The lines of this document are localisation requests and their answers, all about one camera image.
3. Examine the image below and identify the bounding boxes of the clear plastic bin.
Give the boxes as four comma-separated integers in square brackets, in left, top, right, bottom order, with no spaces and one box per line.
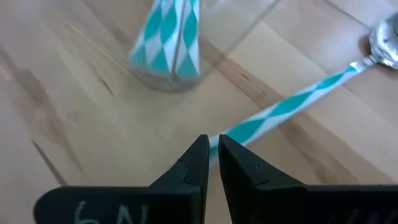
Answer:
[83,0,280,93]

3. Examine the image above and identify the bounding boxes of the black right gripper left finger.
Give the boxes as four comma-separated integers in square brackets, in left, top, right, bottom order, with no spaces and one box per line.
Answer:
[33,134,210,224]

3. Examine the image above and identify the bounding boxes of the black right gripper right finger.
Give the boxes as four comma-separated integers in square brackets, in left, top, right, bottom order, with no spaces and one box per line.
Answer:
[218,134,398,224]

